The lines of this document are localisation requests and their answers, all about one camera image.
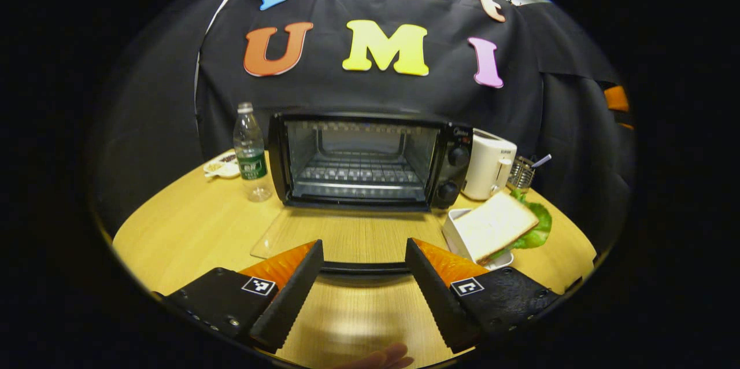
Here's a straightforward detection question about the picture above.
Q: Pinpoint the black electric oven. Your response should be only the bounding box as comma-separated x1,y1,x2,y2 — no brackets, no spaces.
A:
250,109,475,276

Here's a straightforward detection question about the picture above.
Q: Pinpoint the sandwich with lettuce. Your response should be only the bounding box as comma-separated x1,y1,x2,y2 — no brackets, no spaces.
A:
454,189,553,265

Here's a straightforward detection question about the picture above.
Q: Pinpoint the white square dish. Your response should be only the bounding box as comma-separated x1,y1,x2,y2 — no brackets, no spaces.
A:
441,207,515,271

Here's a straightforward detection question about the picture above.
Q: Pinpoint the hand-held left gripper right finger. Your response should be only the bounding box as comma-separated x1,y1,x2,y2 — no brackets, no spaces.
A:
405,237,561,353

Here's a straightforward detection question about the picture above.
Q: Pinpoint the white divided snack dish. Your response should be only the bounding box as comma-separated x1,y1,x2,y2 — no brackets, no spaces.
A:
202,150,241,179

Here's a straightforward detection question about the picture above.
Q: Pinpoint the black backdrop cloth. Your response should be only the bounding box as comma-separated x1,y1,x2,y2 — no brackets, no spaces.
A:
92,0,637,254

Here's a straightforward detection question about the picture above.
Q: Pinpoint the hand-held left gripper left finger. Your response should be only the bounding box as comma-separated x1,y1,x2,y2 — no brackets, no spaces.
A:
156,239,324,353

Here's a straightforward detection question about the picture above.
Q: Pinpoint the clear water bottle green label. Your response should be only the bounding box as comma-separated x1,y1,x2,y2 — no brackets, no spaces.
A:
233,102,273,203

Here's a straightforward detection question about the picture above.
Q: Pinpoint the wire mesh cutlery basket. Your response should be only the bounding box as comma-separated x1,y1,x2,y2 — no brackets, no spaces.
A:
508,155,535,193

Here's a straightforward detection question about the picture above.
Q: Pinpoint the white toaster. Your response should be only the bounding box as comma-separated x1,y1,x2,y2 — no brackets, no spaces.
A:
461,128,518,202

